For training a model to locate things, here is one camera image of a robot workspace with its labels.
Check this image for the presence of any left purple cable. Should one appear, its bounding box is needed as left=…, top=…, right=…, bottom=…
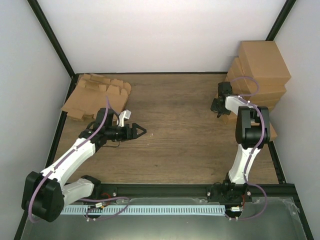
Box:
left=27, top=95, right=130, bottom=223

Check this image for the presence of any light blue slotted cable duct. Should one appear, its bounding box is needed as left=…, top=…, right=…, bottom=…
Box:
left=61, top=205, right=226, bottom=216

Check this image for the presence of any brown cardboard box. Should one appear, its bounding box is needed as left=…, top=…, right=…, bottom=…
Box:
left=269, top=124, right=278, bottom=142
left=219, top=112, right=237, bottom=125

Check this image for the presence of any black aluminium frame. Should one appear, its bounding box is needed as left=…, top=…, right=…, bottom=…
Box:
left=28, top=0, right=314, bottom=240

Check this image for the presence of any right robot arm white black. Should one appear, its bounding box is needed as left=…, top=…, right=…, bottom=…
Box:
left=210, top=81, right=271, bottom=202

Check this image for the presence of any stack of flat cardboard blanks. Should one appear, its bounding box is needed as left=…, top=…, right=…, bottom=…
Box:
left=61, top=73, right=132, bottom=121

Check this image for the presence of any bottom folded cardboard box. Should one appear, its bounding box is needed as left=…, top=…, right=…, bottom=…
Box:
left=267, top=105, right=275, bottom=112

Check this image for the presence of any purple cable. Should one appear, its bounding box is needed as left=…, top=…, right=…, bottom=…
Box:
left=228, top=76, right=267, bottom=221
left=27, top=95, right=130, bottom=223

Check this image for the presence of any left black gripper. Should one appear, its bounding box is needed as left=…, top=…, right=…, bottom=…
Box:
left=106, top=123, right=147, bottom=142

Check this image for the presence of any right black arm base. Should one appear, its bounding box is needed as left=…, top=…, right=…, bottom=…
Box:
left=206, top=179, right=252, bottom=205

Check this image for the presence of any folded cardboard box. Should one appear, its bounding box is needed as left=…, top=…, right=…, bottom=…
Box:
left=267, top=105, right=275, bottom=112
left=238, top=41, right=291, bottom=86
left=225, top=72, right=286, bottom=103
left=227, top=57, right=286, bottom=101

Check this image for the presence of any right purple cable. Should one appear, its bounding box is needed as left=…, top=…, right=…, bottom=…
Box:
left=228, top=76, right=267, bottom=221

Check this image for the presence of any top folded cardboard box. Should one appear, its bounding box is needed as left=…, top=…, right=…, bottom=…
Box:
left=238, top=41, right=291, bottom=86

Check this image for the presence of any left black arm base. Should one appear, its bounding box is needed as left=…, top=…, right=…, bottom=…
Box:
left=81, top=175, right=118, bottom=202

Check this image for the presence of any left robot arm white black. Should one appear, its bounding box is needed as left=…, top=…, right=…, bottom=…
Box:
left=21, top=107, right=147, bottom=223

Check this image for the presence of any clear acrylic plate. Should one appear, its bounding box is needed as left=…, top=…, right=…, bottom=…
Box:
left=21, top=198, right=308, bottom=240

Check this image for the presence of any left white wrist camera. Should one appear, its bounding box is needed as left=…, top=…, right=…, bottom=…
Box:
left=117, top=109, right=132, bottom=127

